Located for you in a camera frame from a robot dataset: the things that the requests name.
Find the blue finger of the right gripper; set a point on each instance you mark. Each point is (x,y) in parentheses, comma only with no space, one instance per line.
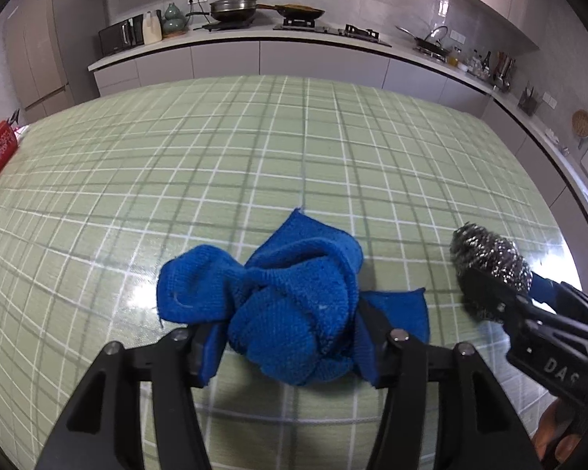
(545,293)
(491,299)

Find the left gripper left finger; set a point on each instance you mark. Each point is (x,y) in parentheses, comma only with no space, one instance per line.
(186,358)

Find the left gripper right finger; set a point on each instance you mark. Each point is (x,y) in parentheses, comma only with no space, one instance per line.
(391,359)

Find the steel wool scrubber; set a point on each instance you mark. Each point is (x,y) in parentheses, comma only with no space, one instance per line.
(474,246)

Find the blue knit cloth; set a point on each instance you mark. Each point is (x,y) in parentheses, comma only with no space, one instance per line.
(290,308)

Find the person's right hand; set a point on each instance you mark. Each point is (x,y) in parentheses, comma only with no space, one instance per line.
(558,433)

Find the round woven trivet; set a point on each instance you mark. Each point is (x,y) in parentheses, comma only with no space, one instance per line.
(580,126)

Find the black utensil holder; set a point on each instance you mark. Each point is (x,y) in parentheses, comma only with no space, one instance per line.
(529,101)

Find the frying pan on stove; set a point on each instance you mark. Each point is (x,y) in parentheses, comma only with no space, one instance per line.
(293,11)

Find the lidded steel wok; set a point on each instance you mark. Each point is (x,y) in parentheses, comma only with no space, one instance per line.
(233,10)

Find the green ceramic teapot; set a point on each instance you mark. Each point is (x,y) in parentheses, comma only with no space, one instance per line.
(173,21)

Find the black microwave oven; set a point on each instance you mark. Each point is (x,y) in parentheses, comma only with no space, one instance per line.
(121,36)

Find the wok with handle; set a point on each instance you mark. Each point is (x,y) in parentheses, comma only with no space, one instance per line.
(432,42)

